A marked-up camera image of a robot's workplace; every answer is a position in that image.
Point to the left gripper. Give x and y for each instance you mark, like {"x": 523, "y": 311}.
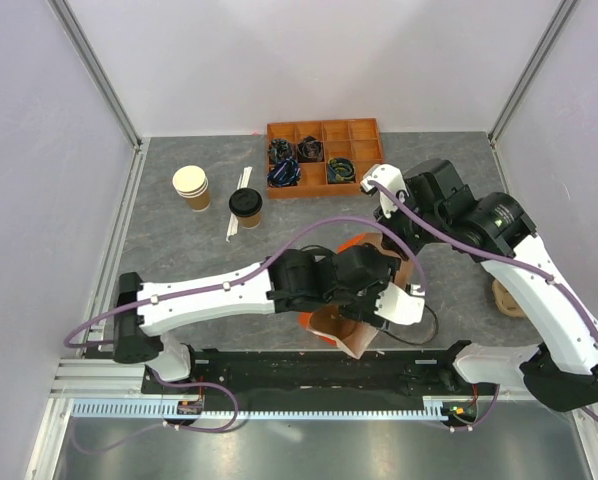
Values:
{"x": 366, "y": 312}

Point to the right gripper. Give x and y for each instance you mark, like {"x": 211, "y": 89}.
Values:
{"x": 390, "y": 244}

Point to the orange paper bag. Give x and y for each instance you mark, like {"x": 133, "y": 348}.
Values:
{"x": 353, "y": 337}

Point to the single brown paper cup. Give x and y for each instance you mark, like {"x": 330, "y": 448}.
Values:
{"x": 249, "y": 221}

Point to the black cup lid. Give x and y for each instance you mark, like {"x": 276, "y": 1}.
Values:
{"x": 252, "y": 202}

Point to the stack of paper cups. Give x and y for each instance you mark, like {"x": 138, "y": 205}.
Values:
{"x": 191, "y": 183}

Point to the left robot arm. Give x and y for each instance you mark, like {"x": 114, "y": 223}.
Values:
{"x": 299, "y": 280}

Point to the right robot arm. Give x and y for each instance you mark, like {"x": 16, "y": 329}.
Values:
{"x": 430, "y": 203}

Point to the green yellow rolled tie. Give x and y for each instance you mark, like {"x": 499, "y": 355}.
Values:
{"x": 340, "y": 170}

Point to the wooden compartment tray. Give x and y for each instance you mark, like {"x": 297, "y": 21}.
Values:
{"x": 357, "y": 139}

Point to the black brown rolled tie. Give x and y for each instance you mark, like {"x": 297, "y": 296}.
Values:
{"x": 310, "y": 149}

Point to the blue striped rolled tie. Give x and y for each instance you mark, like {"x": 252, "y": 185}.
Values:
{"x": 285, "y": 173}

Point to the white wrapped straw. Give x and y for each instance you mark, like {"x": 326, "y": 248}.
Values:
{"x": 236, "y": 201}

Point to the dark patterned rolled tie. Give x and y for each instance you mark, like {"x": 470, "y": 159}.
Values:
{"x": 280, "y": 150}

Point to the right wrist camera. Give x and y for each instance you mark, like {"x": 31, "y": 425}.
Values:
{"x": 383, "y": 178}

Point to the white cable duct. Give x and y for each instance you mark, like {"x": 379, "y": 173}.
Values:
{"x": 432, "y": 410}

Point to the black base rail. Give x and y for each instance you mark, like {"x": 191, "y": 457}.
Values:
{"x": 328, "y": 379}

